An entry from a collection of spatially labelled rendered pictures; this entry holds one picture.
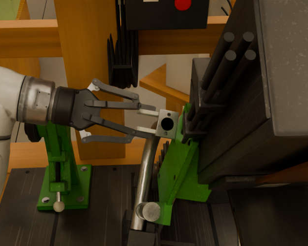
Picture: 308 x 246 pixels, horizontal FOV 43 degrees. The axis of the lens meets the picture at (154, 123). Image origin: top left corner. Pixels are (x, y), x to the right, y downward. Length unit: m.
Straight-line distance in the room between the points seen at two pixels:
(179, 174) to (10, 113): 0.33
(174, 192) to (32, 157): 0.62
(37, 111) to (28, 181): 0.44
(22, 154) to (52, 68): 2.24
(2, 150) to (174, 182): 0.33
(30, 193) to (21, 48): 0.39
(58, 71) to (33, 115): 2.66
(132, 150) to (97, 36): 0.42
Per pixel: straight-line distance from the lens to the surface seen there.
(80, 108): 0.77
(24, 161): 1.25
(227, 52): 0.34
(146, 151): 0.90
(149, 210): 0.80
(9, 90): 0.75
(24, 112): 0.75
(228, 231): 1.02
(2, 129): 0.77
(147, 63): 3.43
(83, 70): 1.02
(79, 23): 0.96
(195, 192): 0.78
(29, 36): 1.10
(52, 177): 1.03
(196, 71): 0.92
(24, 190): 1.14
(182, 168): 0.71
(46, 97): 0.75
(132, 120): 2.77
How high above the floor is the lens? 1.71
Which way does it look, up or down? 39 degrees down
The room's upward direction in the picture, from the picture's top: straight up
